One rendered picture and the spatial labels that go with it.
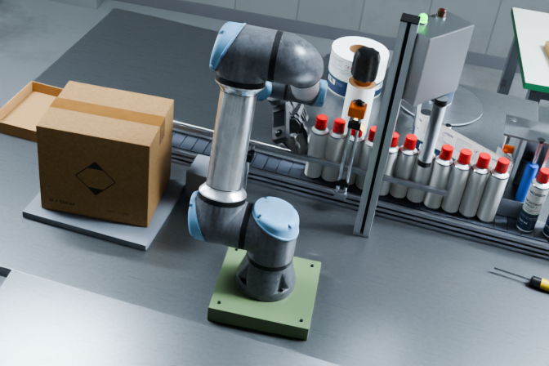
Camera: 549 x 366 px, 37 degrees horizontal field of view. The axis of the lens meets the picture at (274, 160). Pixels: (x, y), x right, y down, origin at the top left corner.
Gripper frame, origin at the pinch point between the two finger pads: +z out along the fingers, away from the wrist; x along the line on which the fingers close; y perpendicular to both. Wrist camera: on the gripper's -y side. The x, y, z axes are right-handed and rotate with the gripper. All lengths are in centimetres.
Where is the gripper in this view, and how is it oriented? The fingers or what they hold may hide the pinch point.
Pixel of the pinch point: (302, 156)
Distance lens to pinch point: 241.0
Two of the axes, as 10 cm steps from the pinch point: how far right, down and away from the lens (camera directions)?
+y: 2.7, -5.4, 8.0
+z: 3.8, 8.2, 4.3
